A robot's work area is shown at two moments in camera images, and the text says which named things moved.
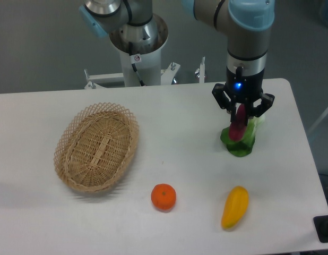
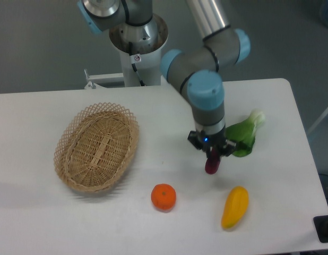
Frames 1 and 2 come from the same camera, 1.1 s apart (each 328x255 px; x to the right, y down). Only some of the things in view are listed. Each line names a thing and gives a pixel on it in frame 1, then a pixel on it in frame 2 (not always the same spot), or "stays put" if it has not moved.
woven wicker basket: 95,146 stays put
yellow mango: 235,206 stays put
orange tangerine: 163,196 stays put
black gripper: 242,87 to 204,142
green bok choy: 242,148 stays put
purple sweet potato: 238,127 to 213,162
